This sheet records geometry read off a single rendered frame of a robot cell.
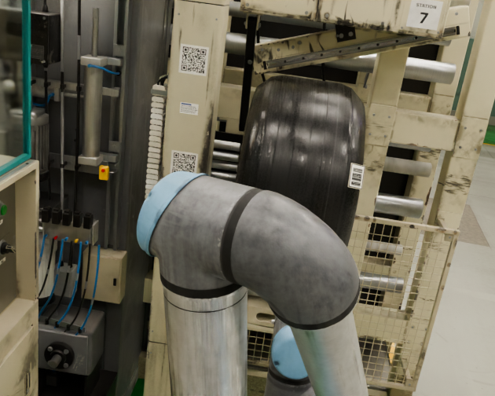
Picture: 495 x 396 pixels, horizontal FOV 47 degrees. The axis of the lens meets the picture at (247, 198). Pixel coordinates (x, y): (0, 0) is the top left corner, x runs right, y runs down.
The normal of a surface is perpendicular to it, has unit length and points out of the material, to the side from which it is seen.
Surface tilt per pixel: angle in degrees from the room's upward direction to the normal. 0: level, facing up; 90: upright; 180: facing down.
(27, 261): 90
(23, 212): 90
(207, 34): 90
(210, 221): 63
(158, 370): 90
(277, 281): 98
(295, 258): 69
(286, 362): 78
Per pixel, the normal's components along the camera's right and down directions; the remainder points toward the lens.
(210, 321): 0.15, 0.43
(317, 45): -0.09, 0.33
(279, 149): -0.01, -0.21
